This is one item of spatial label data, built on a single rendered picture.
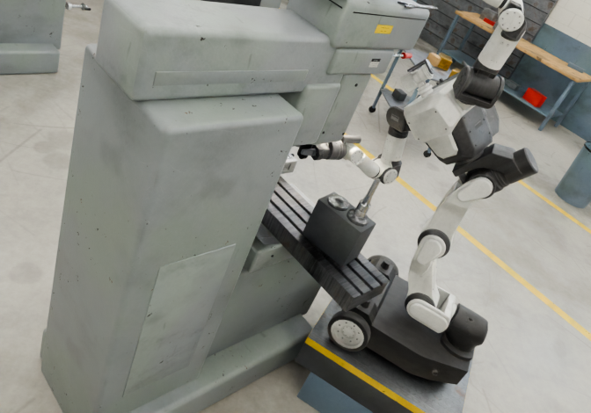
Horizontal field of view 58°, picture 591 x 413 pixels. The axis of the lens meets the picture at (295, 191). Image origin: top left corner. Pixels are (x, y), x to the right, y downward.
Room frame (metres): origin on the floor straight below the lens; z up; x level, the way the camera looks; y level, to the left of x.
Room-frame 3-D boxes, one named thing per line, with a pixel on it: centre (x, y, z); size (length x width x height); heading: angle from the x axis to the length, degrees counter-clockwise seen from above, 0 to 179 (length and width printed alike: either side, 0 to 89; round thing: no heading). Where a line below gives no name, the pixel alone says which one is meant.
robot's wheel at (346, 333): (1.82, -0.49, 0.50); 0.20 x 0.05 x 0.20; 77
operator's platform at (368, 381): (2.03, -0.78, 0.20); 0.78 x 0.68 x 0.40; 77
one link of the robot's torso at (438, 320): (2.02, -0.81, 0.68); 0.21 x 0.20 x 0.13; 77
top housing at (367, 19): (1.92, 0.04, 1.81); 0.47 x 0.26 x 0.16; 145
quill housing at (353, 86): (1.93, 0.04, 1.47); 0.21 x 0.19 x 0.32; 55
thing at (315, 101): (1.77, 0.15, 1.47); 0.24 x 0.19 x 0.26; 55
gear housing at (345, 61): (1.90, 0.06, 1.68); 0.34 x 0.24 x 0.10; 145
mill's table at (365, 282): (1.97, 0.08, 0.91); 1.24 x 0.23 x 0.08; 55
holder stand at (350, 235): (1.76, -0.22, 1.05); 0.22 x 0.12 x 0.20; 63
